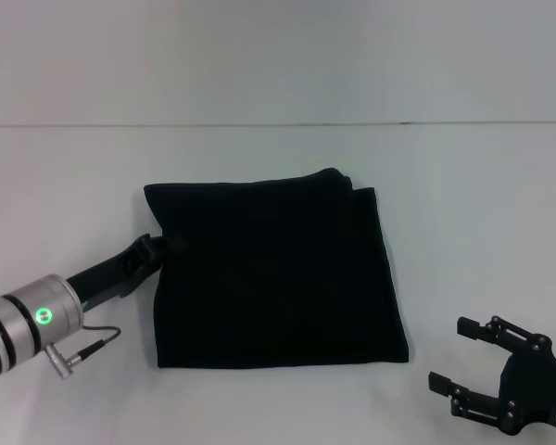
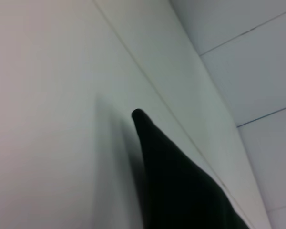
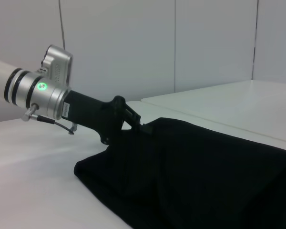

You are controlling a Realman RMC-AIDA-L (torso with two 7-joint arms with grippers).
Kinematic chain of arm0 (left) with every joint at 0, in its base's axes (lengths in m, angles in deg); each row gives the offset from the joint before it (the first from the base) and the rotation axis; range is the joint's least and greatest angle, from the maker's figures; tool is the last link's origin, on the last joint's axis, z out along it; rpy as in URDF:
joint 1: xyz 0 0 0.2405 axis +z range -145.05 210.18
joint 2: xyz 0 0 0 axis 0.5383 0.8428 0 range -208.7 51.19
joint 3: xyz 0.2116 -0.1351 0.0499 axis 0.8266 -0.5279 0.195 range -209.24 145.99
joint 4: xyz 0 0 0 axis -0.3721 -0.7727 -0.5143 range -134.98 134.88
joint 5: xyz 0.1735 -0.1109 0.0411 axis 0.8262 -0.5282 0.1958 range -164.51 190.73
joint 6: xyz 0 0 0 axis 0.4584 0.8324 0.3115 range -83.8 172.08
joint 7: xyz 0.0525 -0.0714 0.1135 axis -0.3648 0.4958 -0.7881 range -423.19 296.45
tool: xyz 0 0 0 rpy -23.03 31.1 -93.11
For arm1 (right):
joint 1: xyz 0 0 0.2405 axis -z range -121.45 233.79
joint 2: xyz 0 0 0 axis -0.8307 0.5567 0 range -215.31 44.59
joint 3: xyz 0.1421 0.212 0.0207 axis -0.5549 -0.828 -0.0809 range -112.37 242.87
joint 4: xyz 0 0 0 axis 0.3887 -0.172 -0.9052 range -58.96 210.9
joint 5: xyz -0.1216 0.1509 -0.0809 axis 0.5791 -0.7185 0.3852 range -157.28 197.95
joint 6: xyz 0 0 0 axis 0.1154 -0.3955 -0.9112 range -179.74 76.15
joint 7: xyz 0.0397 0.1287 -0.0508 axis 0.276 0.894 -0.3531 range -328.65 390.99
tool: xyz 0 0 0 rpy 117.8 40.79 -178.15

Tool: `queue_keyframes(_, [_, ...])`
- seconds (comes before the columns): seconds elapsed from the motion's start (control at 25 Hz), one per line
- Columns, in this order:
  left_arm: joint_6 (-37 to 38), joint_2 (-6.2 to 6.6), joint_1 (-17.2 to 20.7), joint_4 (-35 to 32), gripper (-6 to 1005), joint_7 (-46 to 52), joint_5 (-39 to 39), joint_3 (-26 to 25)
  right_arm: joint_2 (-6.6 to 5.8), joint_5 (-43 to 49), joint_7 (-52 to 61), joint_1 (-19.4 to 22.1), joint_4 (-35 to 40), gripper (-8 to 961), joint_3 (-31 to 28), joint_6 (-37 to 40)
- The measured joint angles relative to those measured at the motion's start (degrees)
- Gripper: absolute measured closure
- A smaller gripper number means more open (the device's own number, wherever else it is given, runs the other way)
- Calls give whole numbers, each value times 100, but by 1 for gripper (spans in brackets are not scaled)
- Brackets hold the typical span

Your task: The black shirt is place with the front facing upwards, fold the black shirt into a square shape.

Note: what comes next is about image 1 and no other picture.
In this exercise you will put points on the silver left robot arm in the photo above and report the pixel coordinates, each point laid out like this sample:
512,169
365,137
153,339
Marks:
18,324

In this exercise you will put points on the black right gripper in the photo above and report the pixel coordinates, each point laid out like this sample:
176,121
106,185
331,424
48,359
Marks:
537,385

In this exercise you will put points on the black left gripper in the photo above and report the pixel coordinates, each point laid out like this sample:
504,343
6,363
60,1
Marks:
106,273

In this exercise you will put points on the black shirt with FREE print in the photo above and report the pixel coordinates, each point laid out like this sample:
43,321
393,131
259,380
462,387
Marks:
278,278

